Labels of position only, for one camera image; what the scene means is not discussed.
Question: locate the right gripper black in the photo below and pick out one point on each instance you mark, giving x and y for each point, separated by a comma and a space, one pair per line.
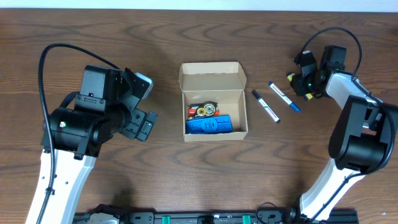
298, 84

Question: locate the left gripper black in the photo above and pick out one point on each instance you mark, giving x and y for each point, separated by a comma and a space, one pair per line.
132, 128

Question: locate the yellow highlighter pen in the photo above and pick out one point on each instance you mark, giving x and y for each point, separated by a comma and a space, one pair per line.
299, 85

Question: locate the blue magnetic whiteboard duster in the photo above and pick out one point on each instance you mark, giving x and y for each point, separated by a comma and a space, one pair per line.
209, 125

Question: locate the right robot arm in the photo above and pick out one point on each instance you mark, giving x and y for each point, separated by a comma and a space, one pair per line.
362, 140

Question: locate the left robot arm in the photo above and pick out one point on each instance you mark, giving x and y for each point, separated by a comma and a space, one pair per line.
77, 129

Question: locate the blue whiteboard marker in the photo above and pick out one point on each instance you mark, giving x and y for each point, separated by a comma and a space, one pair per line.
284, 97

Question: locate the black whiteboard marker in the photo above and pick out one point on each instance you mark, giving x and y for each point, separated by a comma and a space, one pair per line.
266, 107

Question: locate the open cardboard box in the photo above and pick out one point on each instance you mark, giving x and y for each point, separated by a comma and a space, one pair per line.
219, 82

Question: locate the black mounting rail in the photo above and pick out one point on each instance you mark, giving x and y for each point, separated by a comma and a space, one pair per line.
111, 214

